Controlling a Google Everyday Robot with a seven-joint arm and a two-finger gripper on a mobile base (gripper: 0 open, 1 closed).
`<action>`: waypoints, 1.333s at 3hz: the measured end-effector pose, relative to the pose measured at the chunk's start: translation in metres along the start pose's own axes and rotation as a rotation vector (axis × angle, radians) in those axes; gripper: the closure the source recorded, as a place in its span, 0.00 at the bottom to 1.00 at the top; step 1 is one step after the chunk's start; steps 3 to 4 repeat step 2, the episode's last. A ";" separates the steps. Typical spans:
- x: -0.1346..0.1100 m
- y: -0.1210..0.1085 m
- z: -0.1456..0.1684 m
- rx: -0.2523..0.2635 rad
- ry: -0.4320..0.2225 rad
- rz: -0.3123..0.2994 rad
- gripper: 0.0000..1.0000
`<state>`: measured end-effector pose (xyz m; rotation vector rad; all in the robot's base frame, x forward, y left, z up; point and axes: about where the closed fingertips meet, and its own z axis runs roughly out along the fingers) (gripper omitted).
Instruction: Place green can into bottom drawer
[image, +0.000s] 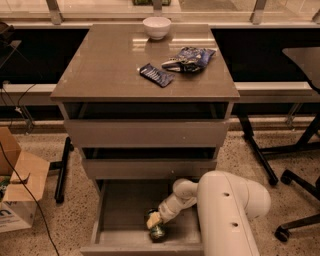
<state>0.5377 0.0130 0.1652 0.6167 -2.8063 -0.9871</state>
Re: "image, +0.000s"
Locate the black left table leg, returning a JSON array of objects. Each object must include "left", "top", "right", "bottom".
[{"left": 49, "top": 137, "right": 74, "bottom": 204}]

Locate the green soda can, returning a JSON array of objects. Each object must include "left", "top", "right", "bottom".
[{"left": 146, "top": 209, "right": 166, "bottom": 241}]

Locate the black office chair base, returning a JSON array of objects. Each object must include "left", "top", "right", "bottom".
[{"left": 273, "top": 169, "right": 320, "bottom": 244}]

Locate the white ceramic bowl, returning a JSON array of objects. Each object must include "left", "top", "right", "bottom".
[{"left": 143, "top": 16, "right": 171, "bottom": 40}]

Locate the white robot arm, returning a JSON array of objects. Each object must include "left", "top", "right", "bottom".
[{"left": 146, "top": 171, "right": 271, "bottom": 256}]

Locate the small blue snack packet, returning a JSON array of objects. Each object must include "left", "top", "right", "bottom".
[{"left": 139, "top": 63, "right": 174, "bottom": 88}]

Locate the black table leg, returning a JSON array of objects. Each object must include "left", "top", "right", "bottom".
[
  {"left": 238, "top": 113, "right": 320, "bottom": 185},
  {"left": 49, "top": 137, "right": 74, "bottom": 204}
]

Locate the grey top drawer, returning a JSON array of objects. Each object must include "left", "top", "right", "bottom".
[{"left": 62, "top": 102, "right": 231, "bottom": 149}]

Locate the grey drawer cabinet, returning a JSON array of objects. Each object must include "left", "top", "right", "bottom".
[{"left": 51, "top": 24, "right": 239, "bottom": 186}]

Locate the cardboard box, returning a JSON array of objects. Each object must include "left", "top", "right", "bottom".
[{"left": 0, "top": 127, "right": 50, "bottom": 233}]

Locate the grey open bottom drawer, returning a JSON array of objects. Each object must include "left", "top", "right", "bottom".
[{"left": 81, "top": 180, "right": 204, "bottom": 256}]

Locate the grey middle drawer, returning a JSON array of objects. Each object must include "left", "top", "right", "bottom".
[{"left": 82, "top": 147, "right": 217, "bottom": 179}]

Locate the blue crumpled chip bag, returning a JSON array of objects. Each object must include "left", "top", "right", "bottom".
[{"left": 162, "top": 47, "right": 215, "bottom": 73}]

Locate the black right table leg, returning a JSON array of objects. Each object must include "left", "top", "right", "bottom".
[{"left": 238, "top": 113, "right": 320, "bottom": 185}]

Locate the black cable on floor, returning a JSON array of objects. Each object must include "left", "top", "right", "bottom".
[{"left": 0, "top": 141, "right": 61, "bottom": 256}]

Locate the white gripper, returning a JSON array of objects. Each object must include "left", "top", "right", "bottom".
[{"left": 146, "top": 196, "right": 184, "bottom": 230}]

